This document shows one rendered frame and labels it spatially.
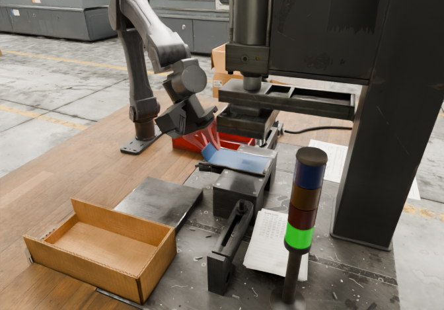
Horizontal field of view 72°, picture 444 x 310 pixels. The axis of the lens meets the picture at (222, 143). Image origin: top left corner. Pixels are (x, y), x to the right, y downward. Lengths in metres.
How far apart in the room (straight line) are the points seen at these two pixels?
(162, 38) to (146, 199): 0.37
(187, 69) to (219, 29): 4.99
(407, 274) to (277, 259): 1.47
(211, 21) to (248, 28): 5.10
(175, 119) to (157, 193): 0.21
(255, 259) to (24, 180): 0.66
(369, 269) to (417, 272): 1.36
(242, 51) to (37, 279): 0.56
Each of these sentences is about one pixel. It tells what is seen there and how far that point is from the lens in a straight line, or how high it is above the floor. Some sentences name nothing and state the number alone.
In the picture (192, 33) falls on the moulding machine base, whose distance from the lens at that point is 5.88.
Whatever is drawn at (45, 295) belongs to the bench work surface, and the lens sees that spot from 0.67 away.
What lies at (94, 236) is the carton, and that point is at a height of 0.91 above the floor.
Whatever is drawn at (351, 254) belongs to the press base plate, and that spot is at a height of 0.90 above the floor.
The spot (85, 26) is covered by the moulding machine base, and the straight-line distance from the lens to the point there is 7.50.
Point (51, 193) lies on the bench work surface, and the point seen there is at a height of 0.90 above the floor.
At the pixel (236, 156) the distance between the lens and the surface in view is 0.77.
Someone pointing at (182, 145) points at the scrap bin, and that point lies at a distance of 0.97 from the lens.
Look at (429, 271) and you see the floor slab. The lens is 2.09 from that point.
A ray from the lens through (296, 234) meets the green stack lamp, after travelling 0.45.
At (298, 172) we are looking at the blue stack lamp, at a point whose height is 1.17.
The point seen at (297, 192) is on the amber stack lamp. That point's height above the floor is 1.15.
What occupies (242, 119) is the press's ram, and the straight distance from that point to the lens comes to 0.60.
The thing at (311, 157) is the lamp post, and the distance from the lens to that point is 0.39.
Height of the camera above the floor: 1.39
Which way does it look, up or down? 29 degrees down
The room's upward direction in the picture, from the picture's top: straight up
